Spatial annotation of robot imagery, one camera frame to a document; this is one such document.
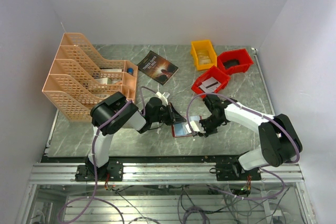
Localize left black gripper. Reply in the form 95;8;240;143
151;103;187;126

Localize red leather card holder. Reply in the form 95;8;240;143
172;115;202;137

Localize yellow plastic bin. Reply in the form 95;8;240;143
191;40;217;71

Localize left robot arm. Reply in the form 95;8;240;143
75;92;186;182

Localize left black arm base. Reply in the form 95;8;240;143
75;162;123;182

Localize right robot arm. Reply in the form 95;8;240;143
196;94;302;180

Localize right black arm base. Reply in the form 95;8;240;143
209;163;261;181

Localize white cards in red bin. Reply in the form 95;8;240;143
199;77;221;93

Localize red bin with cards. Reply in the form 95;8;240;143
191;66;230;94

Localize gold cards in yellow bin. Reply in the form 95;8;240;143
196;50;212;66

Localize dark paperback book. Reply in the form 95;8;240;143
137;51;179;85

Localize dark item in red bin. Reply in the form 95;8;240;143
223;59;240;69

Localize blue bottle cap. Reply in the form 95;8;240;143
127;68;134;74

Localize red bin with dark item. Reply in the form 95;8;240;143
217;49;254;75

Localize pink mesh file organizer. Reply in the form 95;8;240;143
42;33;138;122

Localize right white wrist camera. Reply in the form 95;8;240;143
186;120;204;136

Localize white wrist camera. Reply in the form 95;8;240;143
186;120;204;136
155;91;170;106

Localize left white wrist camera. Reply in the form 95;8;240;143
155;91;170;106

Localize loose wires under table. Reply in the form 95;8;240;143
60;182;289;224

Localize aluminium mounting rail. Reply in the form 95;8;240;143
28;163;304;185

